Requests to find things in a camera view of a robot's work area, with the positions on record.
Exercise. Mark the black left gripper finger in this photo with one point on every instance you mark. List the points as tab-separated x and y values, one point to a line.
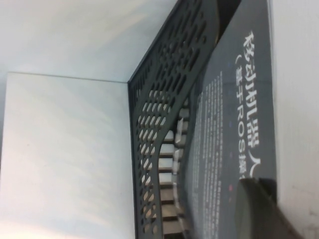
254	214

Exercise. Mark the dark cover robotics book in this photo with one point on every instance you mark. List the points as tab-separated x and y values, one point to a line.
224	112

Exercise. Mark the black plastic book stand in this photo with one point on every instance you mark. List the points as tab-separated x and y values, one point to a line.
154	124

